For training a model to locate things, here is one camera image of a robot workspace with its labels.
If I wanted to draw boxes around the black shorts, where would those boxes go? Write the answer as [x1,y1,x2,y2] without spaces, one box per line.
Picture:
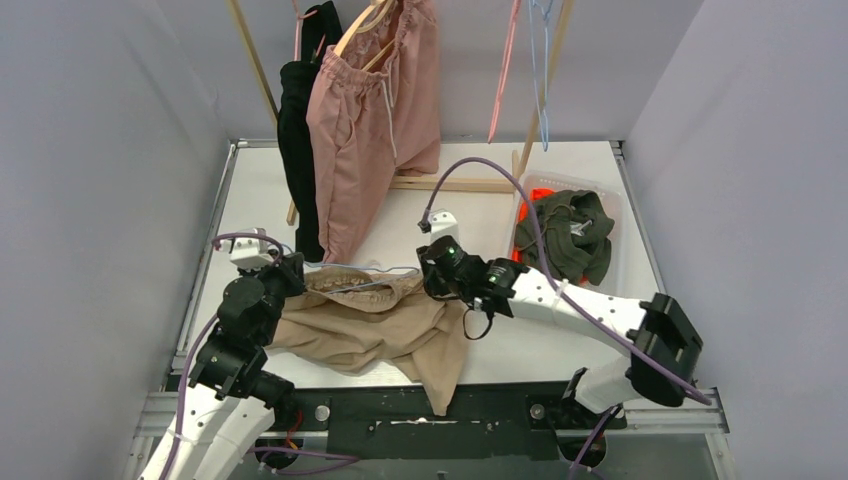
[277,1,342,262]

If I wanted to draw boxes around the wooden hanger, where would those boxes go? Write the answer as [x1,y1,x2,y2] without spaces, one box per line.
[333,0,397,72]

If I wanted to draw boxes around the olive green shorts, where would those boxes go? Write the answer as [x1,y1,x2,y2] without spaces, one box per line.
[512,189,615,286]

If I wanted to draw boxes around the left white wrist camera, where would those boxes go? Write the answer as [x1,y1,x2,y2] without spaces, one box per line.
[217,236,279,272]

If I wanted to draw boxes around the pink hanger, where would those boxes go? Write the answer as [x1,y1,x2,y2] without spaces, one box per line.
[487,0,523,143]
[291,0,327,64]

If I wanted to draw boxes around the pink hanger on black shorts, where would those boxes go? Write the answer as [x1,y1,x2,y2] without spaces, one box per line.
[291,0,327,64]

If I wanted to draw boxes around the wooden clothes rack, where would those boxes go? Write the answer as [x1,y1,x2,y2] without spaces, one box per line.
[228,1,575,194]

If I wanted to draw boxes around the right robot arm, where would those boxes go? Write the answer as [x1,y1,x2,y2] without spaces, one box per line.
[416,236,710,427]

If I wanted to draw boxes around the light blue wire hanger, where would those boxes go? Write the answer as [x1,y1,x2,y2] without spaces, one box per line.
[527,0,554,152]

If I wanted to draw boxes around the white plastic basket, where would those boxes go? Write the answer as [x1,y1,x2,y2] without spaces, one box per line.
[520,170,629,296]

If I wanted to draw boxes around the orange shorts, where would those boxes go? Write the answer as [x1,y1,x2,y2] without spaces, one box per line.
[510,188,556,263]

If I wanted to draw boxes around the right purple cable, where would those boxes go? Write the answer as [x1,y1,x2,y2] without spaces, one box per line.
[419,157,713,407]

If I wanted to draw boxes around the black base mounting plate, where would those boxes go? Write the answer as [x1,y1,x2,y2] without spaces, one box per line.
[254,381,601,461]

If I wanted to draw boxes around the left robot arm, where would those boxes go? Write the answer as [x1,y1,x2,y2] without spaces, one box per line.
[139,253,305,479]

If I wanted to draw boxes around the beige shorts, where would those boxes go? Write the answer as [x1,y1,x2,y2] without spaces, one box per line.
[269,273,469,416]

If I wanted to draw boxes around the pink shorts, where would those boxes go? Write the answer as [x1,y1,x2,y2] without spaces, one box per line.
[306,1,441,263]

